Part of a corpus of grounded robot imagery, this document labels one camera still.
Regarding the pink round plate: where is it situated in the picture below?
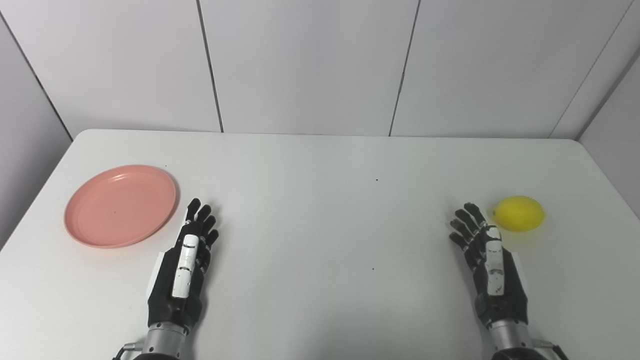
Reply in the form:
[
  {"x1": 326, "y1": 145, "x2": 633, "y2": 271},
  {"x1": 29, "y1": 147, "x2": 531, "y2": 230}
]
[{"x1": 63, "y1": 164, "x2": 178, "y2": 249}]

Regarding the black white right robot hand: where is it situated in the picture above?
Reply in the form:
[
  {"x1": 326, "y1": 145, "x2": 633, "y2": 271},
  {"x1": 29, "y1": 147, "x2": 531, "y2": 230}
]
[{"x1": 448, "y1": 202, "x2": 530, "y2": 328}]

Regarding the yellow lemon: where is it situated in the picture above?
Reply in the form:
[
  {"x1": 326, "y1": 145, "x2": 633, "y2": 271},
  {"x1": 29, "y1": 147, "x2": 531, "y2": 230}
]
[{"x1": 488, "y1": 195, "x2": 546, "y2": 233}]

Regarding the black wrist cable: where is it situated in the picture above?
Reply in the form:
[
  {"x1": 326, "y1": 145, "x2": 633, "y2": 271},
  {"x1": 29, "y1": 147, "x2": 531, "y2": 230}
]
[
  {"x1": 112, "y1": 342, "x2": 146, "y2": 360},
  {"x1": 531, "y1": 338, "x2": 571, "y2": 360}
]

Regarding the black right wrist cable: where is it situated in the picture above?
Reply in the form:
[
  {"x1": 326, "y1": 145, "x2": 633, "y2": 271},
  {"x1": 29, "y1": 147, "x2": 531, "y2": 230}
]
[{"x1": 531, "y1": 338, "x2": 571, "y2": 360}]

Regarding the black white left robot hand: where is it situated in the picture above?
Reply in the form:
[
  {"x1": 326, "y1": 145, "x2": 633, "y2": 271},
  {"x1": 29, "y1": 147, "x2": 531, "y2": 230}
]
[{"x1": 146, "y1": 198, "x2": 221, "y2": 333}]

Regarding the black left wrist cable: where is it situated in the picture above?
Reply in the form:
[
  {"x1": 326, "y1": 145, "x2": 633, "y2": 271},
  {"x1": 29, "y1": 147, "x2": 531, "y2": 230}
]
[{"x1": 112, "y1": 342, "x2": 146, "y2": 360}]

